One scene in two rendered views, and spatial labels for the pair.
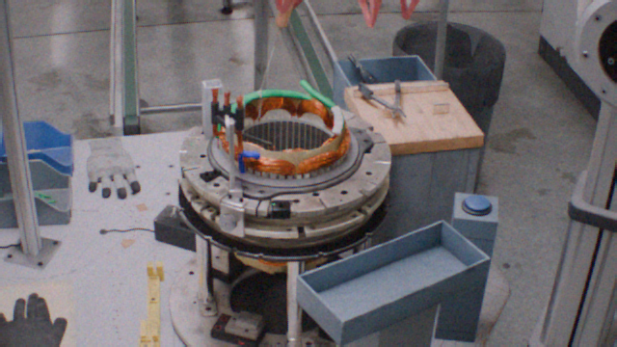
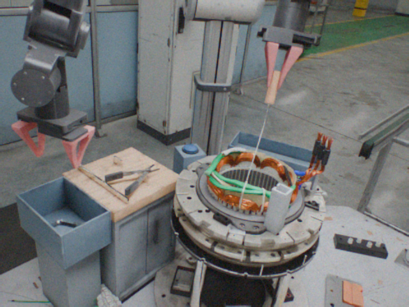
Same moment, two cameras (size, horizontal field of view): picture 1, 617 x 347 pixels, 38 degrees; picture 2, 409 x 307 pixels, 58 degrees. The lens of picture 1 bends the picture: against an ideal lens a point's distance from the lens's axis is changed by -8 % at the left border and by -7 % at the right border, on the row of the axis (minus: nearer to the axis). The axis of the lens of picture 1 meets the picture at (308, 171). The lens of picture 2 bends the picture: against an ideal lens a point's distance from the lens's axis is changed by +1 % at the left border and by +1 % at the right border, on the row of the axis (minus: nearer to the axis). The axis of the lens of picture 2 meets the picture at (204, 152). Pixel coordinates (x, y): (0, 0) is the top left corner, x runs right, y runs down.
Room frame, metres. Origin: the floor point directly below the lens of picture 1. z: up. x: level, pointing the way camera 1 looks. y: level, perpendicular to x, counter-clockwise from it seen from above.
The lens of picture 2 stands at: (1.72, 0.49, 1.54)
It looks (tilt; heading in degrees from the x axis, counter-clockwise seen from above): 29 degrees down; 232
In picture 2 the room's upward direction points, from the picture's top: 7 degrees clockwise
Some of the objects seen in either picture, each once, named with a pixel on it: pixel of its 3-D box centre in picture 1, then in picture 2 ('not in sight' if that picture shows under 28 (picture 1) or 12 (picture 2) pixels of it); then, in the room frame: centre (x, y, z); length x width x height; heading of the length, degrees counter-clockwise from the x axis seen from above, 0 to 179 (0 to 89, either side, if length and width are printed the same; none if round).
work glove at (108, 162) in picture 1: (112, 163); not in sight; (1.64, 0.41, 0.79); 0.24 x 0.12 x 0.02; 12
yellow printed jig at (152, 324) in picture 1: (150, 308); not in sight; (1.19, 0.26, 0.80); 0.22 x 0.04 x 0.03; 5
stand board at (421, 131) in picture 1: (412, 116); (124, 180); (1.42, -0.17, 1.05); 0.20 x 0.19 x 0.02; 15
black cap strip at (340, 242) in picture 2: not in sight; (360, 245); (0.77, 0.11, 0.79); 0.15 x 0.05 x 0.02; 135
